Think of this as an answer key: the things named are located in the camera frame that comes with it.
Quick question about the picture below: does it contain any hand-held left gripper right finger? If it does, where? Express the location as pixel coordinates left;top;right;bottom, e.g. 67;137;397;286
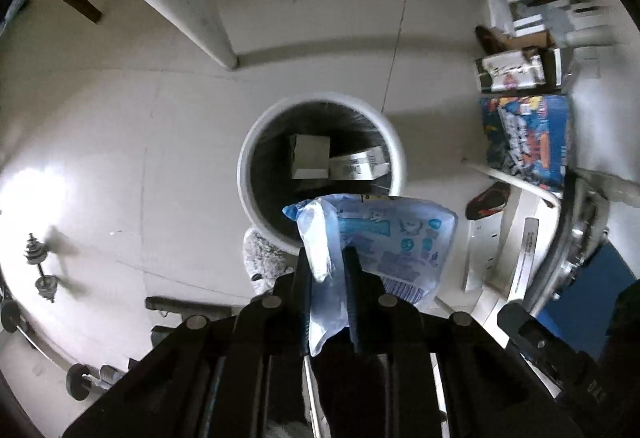
342;247;585;438

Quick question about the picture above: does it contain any long white printed carton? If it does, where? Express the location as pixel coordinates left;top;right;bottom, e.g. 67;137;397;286
328;146;391;181

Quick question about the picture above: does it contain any brown cardboard box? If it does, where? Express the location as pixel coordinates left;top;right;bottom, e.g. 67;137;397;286
474;25;557;53

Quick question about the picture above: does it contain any blue colourful printed box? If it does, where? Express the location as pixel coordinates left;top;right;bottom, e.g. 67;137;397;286
479;93;572;193

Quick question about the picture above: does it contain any blue cloth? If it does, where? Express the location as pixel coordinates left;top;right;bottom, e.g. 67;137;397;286
536;240;639;361

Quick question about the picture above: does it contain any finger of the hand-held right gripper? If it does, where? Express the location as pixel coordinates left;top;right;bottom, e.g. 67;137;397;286
497;301;576;371

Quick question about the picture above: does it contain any black barbell with plate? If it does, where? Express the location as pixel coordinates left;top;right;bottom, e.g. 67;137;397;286
0;297;66;366

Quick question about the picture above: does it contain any chrome metal frame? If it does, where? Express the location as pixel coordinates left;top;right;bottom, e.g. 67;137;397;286
527;167;613;315

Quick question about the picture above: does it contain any white plastic rack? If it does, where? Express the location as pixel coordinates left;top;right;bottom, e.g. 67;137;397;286
460;158;563;314

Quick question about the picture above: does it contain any red black shoe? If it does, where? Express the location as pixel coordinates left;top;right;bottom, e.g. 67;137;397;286
465;183;511;221

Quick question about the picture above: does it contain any small white cardboard box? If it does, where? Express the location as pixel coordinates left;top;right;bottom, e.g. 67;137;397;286
291;134;331;180

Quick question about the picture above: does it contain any small metal dumbbell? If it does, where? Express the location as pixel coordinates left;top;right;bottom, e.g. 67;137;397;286
24;232;58;304

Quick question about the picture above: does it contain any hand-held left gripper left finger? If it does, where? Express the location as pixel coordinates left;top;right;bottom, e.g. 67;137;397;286
62;250;314;438

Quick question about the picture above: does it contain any white printed toy box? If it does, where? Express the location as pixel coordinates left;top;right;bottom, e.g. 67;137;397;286
472;49;547;93

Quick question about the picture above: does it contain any blue white plastic wipes packet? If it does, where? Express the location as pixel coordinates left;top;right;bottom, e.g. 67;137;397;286
282;193;459;358

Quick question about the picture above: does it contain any white round waste bin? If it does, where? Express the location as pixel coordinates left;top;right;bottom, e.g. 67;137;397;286
237;91;407;257

